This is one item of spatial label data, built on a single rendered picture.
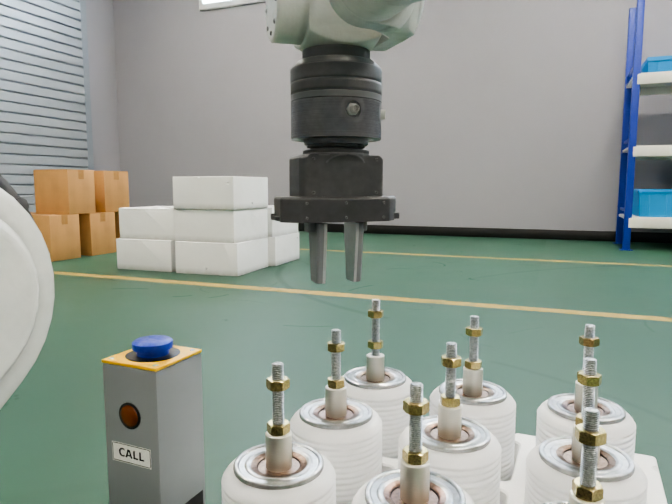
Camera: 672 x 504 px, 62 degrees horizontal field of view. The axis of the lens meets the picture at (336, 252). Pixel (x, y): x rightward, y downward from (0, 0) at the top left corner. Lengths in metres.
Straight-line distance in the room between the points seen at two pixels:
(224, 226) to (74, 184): 1.41
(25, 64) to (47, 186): 2.55
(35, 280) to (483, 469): 0.40
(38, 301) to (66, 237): 3.84
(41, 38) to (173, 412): 6.33
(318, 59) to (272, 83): 5.83
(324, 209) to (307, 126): 0.08
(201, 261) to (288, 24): 2.69
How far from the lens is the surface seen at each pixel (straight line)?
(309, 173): 0.52
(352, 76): 0.52
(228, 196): 3.05
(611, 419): 0.64
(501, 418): 0.65
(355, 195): 0.53
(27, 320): 0.28
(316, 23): 0.53
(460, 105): 5.65
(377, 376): 0.69
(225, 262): 3.10
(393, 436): 0.68
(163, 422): 0.59
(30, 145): 6.54
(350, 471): 0.58
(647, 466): 0.74
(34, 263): 0.30
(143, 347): 0.59
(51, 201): 4.24
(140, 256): 3.43
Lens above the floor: 0.48
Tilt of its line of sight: 7 degrees down
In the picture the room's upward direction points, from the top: straight up
